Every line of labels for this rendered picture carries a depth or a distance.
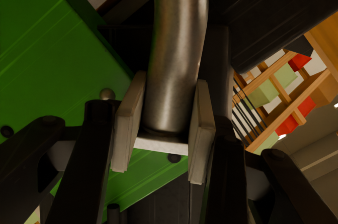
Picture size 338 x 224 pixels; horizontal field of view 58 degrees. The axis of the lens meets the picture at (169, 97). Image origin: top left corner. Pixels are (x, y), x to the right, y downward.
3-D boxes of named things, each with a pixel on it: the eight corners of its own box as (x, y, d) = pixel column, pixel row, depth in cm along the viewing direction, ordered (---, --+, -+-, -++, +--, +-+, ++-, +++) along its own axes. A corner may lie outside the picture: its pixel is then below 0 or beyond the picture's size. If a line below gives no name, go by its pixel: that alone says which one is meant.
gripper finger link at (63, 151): (102, 181, 12) (27, 170, 12) (124, 125, 17) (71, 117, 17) (105, 148, 12) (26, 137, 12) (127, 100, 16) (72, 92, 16)
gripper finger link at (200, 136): (199, 125, 13) (217, 128, 13) (195, 78, 19) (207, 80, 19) (187, 184, 14) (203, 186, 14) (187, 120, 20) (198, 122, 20)
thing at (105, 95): (121, 93, 22) (118, 99, 21) (109, 103, 22) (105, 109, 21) (110, 81, 21) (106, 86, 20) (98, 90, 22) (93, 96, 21)
